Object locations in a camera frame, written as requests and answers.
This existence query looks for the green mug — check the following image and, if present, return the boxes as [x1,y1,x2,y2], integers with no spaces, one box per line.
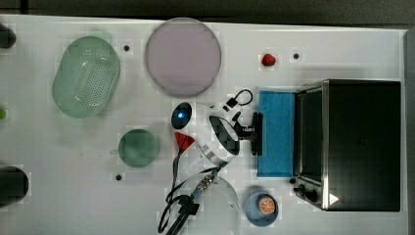
[110,128,160,167]

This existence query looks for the green lime toy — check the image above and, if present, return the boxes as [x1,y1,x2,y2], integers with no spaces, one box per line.
[0,109,7,120]

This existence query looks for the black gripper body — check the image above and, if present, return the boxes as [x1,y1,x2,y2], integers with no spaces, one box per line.
[234,121,255,140]

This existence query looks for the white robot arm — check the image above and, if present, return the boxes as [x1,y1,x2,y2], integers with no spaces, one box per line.
[166,98,252,235]

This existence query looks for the orange slice toy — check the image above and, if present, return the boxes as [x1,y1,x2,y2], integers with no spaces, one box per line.
[257,195,277,214]

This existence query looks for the silver toaster oven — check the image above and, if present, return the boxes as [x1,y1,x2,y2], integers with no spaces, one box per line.
[252,78,401,212]

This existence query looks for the red ketchup bottle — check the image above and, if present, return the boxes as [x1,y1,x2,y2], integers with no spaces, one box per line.
[174,131,195,154]

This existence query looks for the blue bowl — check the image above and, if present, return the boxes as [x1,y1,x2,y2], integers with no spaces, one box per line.
[245,191,279,227]

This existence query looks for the round lilac plate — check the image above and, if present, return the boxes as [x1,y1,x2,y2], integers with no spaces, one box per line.
[145,18,221,96]

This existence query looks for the green perforated colander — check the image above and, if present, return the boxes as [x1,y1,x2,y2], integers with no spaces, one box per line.
[52,36,120,118]

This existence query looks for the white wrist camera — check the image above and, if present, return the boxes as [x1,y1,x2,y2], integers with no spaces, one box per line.
[210,98,243,125]

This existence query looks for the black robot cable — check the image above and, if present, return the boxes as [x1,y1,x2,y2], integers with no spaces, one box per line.
[157,88,254,235]

